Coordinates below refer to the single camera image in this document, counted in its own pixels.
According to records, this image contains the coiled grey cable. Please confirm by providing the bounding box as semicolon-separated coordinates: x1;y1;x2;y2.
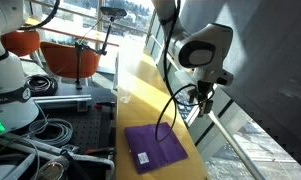
27;117;74;147

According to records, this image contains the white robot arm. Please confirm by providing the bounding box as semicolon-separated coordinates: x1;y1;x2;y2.
151;0;234;117

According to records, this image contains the silver aluminium rail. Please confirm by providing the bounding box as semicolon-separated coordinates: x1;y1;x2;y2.
32;95;92;103

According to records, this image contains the clear plastic cup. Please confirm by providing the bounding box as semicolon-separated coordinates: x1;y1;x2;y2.
119;85;133;103

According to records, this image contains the orange chair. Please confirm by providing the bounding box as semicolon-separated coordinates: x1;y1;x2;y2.
1;31;40;57
40;41;100;79

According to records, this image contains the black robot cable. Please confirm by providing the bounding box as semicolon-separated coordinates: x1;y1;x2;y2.
154;0;216;143

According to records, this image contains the coiled black cable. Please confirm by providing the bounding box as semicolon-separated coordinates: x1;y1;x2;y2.
24;74;59;97

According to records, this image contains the purple covered book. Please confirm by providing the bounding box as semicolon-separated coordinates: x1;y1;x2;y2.
124;124;188;174

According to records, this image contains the dark roller window blind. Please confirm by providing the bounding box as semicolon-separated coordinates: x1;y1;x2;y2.
180;0;301;165

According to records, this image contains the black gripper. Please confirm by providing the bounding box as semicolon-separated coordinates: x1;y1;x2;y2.
188;80;214;118

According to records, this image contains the camera on black stand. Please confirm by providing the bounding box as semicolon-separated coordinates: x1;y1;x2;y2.
73;6;128;91

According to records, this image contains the black perforated robot table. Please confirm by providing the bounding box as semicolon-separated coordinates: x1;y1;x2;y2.
23;82;118;180

